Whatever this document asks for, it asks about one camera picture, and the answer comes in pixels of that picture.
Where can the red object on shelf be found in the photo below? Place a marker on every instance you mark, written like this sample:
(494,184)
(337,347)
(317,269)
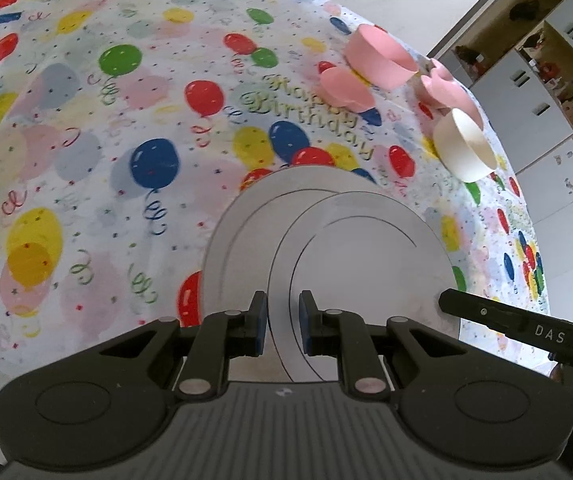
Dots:
(550,71)

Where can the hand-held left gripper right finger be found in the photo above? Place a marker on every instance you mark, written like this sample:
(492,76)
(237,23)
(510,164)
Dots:
(305,327)

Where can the dark object on shelf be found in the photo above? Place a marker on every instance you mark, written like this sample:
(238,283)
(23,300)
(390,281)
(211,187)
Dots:
(523,10)

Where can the white round plate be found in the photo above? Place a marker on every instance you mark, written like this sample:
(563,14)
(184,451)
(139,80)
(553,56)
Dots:
(366,260)
(246,245)

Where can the balloon print tablecloth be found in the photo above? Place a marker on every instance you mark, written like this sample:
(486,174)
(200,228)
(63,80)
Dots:
(116,160)

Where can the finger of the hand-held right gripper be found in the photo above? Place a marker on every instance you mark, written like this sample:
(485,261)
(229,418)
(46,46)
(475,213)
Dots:
(481,310)

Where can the small pink bowl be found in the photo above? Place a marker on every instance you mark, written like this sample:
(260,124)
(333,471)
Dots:
(346,89)

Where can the large pink bowl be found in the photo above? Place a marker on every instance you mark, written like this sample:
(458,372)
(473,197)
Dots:
(381,57)

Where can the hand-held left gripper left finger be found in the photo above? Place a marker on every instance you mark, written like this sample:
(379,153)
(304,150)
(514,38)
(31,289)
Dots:
(261,327)

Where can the white and wood cabinet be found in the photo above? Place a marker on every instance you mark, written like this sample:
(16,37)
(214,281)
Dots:
(541,110)

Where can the white bowl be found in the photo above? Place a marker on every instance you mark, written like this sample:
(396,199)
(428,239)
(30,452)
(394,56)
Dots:
(463,145)

